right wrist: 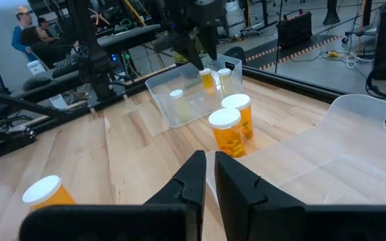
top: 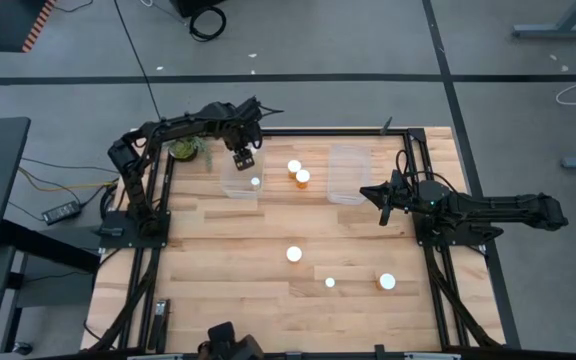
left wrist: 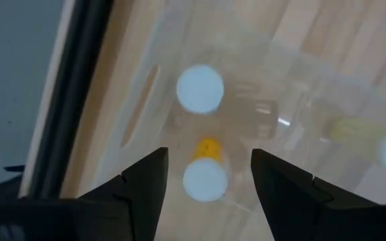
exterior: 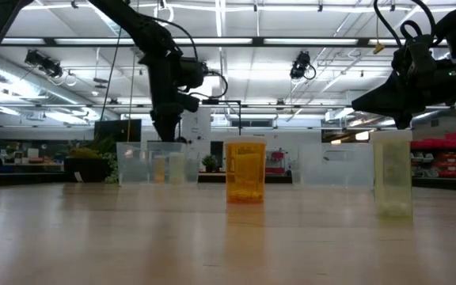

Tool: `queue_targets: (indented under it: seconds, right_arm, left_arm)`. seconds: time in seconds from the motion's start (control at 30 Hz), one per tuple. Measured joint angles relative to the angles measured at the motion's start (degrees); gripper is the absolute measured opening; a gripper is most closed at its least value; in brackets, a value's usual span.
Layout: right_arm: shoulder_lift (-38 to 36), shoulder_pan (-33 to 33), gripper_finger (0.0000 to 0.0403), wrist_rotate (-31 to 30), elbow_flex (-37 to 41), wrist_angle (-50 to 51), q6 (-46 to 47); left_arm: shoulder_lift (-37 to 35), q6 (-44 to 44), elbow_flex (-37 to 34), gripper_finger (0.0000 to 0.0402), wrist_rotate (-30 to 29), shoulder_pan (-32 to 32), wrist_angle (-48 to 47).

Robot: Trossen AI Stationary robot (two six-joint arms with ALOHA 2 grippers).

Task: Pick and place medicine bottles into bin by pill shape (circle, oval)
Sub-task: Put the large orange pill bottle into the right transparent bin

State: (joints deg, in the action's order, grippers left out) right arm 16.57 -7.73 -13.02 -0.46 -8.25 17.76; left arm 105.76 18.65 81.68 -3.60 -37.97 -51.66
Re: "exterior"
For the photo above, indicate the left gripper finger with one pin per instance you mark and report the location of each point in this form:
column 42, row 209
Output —
column 167, row 126

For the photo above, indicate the small yellow-green pill bottle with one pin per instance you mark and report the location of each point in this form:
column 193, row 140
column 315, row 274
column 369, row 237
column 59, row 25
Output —
column 177, row 168

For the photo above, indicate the small orange pill bottle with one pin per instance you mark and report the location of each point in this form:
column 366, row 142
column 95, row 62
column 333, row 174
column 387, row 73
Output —
column 160, row 169

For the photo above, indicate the large yellow-green pill bottle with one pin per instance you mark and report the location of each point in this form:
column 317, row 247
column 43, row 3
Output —
column 392, row 178

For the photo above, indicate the large orange pill bottle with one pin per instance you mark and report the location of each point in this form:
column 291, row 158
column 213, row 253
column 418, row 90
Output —
column 245, row 174

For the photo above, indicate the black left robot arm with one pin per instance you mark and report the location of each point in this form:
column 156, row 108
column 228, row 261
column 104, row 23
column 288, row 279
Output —
column 141, row 23

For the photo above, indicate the clear plastic bin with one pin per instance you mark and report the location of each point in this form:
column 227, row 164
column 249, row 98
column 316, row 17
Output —
column 137, row 166
column 346, row 166

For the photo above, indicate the white cabinet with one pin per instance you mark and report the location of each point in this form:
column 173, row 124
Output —
column 198, row 130

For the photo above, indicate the black monitor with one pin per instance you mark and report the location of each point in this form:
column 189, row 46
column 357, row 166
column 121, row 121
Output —
column 118, row 130

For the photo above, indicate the yellow hanging connector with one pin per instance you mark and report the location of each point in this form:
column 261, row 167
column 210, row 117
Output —
column 378, row 48

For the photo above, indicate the small background potted plant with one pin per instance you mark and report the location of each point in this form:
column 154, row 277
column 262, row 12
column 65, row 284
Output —
column 209, row 161

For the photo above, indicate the red storage bins shelf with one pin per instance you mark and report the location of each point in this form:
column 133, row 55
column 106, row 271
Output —
column 447, row 156

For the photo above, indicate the potted green succulent plant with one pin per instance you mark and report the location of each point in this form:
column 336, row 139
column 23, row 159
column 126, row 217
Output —
column 87, row 164

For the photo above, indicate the red white machine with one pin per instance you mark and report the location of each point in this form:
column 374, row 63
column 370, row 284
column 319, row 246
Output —
column 277, row 160

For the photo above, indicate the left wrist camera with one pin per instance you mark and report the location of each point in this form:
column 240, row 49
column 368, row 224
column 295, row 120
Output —
column 187, row 102

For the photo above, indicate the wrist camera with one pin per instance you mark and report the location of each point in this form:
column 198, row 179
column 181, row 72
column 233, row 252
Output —
column 187, row 102
column 420, row 55

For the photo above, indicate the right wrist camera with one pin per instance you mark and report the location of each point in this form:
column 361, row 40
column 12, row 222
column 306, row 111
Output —
column 420, row 55

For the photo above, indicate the black rig camera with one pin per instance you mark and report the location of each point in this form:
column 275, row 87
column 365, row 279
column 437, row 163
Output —
column 301, row 65
column 44, row 63

